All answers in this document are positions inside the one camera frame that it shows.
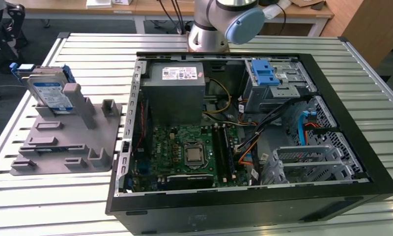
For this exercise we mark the hard disk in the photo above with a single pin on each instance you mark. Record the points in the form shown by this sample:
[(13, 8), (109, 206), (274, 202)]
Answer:
[(49, 93)]

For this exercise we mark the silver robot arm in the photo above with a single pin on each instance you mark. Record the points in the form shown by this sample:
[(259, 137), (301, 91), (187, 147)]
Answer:
[(206, 37)]

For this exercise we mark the grey metal disk bay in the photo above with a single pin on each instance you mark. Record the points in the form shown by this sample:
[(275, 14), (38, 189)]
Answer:
[(314, 167)]

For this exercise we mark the wooden desk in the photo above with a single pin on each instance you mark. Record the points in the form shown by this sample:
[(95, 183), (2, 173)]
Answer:
[(67, 10)]

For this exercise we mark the large white box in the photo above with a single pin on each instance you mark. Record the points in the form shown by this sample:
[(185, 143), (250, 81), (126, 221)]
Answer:
[(97, 3)]

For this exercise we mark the small white box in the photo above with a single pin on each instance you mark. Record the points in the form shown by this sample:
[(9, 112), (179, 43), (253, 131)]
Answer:
[(122, 2)]

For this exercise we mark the grey parts rack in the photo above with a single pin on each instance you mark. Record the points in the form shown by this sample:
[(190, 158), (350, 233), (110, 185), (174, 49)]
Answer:
[(67, 137)]

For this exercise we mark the grey power supply unit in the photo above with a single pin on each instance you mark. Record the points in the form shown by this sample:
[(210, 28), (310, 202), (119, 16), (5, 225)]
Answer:
[(173, 103)]

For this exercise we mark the green motherboard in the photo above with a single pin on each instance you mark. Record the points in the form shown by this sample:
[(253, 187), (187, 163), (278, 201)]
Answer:
[(169, 137)]

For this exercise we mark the CPU in socket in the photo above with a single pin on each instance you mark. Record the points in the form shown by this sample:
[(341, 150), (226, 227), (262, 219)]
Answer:
[(193, 155)]

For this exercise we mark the white plastic device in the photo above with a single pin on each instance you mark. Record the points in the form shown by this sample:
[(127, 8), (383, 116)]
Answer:
[(274, 8)]

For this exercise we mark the blue drive latch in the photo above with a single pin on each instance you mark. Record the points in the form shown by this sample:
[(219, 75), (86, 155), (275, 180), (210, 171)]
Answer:
[(262, 73)]

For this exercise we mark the grey optical drive cage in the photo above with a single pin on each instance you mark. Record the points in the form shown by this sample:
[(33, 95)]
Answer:
[(258, 98)]

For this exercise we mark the RAM stick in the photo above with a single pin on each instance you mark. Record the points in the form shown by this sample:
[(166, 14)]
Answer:
[(229, 152)]

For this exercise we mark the black graphics card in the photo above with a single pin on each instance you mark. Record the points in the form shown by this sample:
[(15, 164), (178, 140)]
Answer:
[(189, 182)]

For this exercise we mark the brown cardboard piece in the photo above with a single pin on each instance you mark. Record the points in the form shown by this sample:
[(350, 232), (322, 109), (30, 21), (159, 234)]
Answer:
[(305, 3)]

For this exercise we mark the black open PC case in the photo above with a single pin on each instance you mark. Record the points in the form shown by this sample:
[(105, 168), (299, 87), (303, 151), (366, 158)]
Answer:
[(215, 216)]

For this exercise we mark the wooden cabinet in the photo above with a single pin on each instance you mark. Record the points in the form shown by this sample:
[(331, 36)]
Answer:
[(373, 29)]

